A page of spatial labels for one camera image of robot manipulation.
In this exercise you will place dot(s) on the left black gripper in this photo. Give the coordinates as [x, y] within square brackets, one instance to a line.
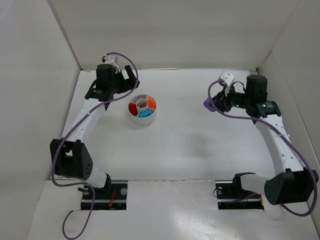
[124, 81]

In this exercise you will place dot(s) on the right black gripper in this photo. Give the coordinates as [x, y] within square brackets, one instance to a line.
[220, 104]

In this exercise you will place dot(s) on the brown lego plate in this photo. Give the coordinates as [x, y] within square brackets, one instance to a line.
[141, 104]

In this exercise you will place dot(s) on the orange round lego piece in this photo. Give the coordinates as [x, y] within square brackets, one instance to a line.
[151, 104]

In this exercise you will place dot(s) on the teal lego brick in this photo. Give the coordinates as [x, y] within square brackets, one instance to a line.
[146, 113]

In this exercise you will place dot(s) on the purple lego butterfly piece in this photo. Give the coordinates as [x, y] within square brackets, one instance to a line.
[207, 104]

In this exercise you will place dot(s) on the red lego brick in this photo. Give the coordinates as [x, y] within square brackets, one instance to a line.
[133, 109]

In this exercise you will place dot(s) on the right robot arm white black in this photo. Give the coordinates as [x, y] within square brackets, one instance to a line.
[293, 180]

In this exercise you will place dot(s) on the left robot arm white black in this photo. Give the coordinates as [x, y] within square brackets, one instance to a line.
[69, 154]

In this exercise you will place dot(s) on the white round divided container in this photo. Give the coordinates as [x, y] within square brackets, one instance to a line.
[146, 120]

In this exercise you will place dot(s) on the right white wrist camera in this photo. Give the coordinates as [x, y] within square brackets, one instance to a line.
[227, 79]

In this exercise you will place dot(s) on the aluminium rail right side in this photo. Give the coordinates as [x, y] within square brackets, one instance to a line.
[268, 121]

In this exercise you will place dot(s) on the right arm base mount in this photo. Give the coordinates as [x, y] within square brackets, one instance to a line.
[229, 197]

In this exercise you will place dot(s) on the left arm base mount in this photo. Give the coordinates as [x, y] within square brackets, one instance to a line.
[116, 200]

